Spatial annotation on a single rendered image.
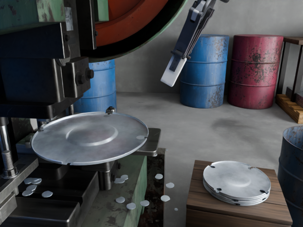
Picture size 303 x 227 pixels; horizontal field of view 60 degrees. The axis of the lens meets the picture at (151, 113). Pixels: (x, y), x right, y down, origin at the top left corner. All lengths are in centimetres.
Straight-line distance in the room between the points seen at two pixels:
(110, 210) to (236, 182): 72
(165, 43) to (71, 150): 339
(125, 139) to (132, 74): 342
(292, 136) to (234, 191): 68
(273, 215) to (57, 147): 86
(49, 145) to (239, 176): 88
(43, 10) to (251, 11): 364
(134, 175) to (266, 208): 63
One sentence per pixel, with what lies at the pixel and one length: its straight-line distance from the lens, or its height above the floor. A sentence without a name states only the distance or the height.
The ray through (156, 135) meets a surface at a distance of 68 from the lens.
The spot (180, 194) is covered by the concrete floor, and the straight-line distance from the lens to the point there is 178.
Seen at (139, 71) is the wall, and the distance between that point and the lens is 403.
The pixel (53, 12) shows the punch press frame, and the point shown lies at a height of 108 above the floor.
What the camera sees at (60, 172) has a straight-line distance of 67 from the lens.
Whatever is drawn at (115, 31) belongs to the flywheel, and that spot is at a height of 103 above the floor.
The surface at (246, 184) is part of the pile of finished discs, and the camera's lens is 125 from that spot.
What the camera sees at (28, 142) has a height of 79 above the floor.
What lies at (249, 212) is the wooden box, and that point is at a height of 35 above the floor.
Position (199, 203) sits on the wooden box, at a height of 35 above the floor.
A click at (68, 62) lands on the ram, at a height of 98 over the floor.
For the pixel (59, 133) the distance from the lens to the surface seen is 73.
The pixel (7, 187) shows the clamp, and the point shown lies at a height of 75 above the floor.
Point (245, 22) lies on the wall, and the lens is 398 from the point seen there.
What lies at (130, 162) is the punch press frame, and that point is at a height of 65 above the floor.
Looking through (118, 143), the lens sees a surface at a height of 78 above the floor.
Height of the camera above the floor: 106
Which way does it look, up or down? 20 degrees down
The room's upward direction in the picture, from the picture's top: straight up
